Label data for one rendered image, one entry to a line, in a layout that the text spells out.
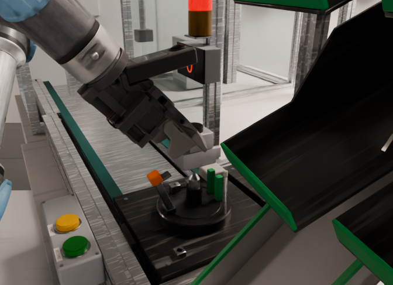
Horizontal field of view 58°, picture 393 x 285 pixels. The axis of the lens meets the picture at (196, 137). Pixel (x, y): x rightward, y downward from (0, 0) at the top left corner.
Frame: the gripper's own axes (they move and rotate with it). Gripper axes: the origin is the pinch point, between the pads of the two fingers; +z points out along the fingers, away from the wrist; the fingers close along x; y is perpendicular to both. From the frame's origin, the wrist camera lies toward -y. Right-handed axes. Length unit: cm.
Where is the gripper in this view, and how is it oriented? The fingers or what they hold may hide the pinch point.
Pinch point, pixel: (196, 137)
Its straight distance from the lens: 60.4
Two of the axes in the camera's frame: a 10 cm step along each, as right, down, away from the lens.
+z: 5.7, 5.7, 5.9
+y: -6.6, 7.4, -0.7
